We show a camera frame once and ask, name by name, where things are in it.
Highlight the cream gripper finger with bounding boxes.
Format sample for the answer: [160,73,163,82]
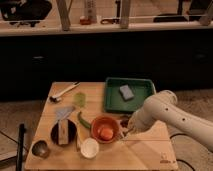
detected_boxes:
[125,127,136,135]

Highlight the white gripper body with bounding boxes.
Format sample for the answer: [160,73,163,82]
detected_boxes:
[127,111,148,134]

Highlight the silver metal fork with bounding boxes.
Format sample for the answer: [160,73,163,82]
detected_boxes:
[116,131,128,140]

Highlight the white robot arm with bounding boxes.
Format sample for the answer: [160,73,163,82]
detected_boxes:
[127,90,213,152]

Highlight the white plastic cup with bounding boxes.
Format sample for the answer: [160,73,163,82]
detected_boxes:
[80,138,99,159]

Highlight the small metal cup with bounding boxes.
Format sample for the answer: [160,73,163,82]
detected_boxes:
[32,140,50,158]

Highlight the dark grape bunch toy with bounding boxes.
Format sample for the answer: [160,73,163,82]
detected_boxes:
[120,115,130,128]

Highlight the orange fruit toy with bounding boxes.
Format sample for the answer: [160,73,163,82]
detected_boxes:
[100,127,114,141]

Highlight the orange plastic bowl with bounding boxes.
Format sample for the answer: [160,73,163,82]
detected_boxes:
[91,116,119,144]

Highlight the grey sponge block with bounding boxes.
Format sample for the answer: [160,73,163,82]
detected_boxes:
[119,85,134,101]

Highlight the green plastic tray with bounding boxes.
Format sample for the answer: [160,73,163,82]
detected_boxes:
[103,77,155,114]

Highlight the green chili pepper toy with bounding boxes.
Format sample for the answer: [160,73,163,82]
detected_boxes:
[77,111,91,129]

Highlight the black round bowl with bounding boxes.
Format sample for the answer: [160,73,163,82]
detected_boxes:
[50,119,77,146]

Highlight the light green leaf toy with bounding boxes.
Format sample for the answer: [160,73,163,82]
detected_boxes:
[74,92,86,107]

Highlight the grey spatula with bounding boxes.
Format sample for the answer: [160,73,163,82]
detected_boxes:
[55,106,75,121]

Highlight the black pole stand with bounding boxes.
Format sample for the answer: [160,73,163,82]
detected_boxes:
[16,124,26,171]

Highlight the red object on floor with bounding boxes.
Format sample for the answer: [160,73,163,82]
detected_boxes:
[79,16,92,25]

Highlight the wooden table leg right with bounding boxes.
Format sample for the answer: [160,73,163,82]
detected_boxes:
[120,0,131,29]

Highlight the wooden table leg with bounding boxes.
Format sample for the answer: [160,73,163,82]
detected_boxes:
[56,0,70,31]
[120,0,131,29]

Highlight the wooden table leg left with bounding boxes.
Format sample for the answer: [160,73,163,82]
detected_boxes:
[56,0,70,31]

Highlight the black office chair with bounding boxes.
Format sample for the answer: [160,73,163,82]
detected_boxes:
[0,0,52,27]

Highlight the black floor cable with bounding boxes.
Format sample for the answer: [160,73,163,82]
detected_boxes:
[169,132,201,171]

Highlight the white handled brush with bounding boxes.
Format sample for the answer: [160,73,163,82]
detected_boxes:
[49,82,79,103]

